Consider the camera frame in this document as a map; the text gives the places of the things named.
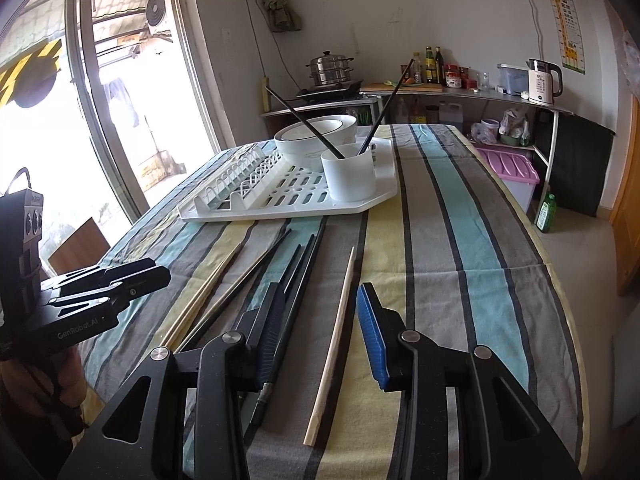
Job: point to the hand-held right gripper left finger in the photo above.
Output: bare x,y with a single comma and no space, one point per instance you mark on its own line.
272,330

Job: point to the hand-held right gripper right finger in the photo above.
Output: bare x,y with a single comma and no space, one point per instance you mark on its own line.
372,340

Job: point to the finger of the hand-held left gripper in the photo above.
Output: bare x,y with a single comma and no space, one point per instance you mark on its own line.
80,306
125,276

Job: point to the wooden chopstick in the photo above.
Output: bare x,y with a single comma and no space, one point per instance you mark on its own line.
203,296
210,297
335,340

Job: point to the black chopstick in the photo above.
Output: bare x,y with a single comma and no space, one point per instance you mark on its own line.
302,265
308,270
291,267
300,118
238,285
384,110

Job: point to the white utensil cup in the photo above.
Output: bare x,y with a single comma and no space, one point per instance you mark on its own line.
350,180

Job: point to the person's left hand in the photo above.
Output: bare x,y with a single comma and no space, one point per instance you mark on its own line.
72,377

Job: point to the brown wooden board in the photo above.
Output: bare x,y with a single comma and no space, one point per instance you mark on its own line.
80,247

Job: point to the striped tablecloth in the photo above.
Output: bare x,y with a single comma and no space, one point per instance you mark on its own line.
450,240

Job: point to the white plastic dish rack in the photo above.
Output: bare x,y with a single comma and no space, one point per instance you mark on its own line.
300,195

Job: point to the hanging laundry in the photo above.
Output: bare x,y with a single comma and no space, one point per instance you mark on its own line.
122,97

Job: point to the yellow black striped sign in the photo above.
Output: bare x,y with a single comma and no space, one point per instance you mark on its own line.
35,67

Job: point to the white ceramic bowl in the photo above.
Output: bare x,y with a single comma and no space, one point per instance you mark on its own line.
300,147
350,127

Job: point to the green plastic bottle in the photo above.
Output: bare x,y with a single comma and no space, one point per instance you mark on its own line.
546,212

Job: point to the pink plastic storage box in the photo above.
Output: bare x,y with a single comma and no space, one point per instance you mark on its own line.
505,167

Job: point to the green utensil bundle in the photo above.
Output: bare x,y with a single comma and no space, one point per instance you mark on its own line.
363,118

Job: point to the beige power strip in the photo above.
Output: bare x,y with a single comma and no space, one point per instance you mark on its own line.
264,95

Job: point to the wooden stove stand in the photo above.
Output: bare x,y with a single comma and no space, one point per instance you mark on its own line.
320,106

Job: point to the crumpled plastic bag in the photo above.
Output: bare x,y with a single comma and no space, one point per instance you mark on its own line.
477,135

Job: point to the soy sauce bottle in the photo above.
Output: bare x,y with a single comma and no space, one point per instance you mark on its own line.
415,111

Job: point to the dark plastic cup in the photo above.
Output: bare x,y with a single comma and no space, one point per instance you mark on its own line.
432,113

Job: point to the grey plastic container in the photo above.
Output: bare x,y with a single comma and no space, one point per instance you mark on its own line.
451,116

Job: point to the white bucket purple lid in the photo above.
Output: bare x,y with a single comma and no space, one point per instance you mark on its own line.
491,131

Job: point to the black induction cooker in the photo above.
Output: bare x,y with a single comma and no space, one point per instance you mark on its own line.
330,91

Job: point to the snack bags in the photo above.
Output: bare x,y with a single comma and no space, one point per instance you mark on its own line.
515,127

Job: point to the wooden cutting board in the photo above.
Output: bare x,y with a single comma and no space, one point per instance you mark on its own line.
425,87

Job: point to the outdoor air conditioner unit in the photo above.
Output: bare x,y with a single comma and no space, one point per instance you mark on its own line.
156,10

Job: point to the steel steamer pot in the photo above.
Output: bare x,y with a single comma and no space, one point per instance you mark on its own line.
330,70

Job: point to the flowered ceramic jar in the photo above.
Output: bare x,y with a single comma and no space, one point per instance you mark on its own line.
453,81

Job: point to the metal kitchen shelf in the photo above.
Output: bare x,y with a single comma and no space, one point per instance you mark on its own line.
500,98

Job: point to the black cabinet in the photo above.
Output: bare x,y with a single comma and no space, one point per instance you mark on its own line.
580,160

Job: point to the green bottle yellow label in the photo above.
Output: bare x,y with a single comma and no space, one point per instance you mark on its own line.
429,67

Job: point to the red lid jar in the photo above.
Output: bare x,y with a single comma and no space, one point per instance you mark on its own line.
451,69
466,77

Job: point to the dark glass bottle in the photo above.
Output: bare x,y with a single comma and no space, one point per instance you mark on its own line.
439,67

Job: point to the clear drinking glass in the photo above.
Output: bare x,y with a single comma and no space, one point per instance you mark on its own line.
484,81

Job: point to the wooden door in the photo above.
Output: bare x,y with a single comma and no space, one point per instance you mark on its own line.
627,210

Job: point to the plastic water container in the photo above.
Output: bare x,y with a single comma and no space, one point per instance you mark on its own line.
512,80

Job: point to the white electric kettle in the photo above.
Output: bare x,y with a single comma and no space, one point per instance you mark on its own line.
542,82

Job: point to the hanging plastic bags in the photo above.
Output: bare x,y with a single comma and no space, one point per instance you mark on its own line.
629,57

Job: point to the sliding glass door frame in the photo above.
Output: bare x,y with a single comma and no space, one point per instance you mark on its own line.
85,85

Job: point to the giraffe wall poster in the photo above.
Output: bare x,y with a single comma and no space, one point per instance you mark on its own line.
567,25

